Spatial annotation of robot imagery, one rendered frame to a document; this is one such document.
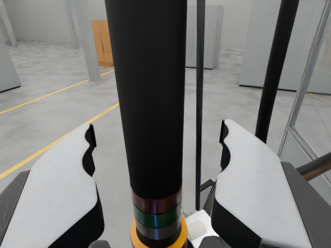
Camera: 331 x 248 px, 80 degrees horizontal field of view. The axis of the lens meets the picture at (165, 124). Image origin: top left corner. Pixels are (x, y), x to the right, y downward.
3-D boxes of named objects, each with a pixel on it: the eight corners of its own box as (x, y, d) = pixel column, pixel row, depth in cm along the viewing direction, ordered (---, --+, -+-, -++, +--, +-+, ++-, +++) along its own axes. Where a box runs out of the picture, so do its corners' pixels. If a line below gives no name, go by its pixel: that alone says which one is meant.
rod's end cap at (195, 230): (197, 227, 20) (198, 214, 19) (209, 245, 18) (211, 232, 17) (179, 236, 19) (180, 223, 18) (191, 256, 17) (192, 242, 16)
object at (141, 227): (168, 193, 17) (168, 182, 16) (190, 226, 14) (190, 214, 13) (129, 208, 15) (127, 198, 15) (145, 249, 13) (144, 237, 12)
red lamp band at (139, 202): (167, 169, 15) (167, 156, 15) (191, 200, 13) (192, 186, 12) (125, 184, 14) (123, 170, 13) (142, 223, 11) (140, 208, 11)
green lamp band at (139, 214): (168, 181, 16) (167, 170, 15) (191, 214, 13) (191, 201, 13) (127, 197, 15) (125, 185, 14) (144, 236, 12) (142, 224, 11)
